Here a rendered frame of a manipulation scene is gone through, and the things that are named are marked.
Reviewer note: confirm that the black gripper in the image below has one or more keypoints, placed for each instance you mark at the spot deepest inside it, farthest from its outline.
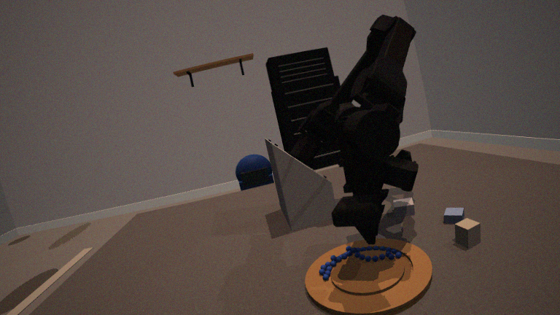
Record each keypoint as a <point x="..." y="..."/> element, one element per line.
<point x="363" y="209"/>

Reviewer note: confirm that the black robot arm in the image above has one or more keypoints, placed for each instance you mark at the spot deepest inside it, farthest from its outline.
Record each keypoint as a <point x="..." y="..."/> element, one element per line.
<point x="378" y="84"/>

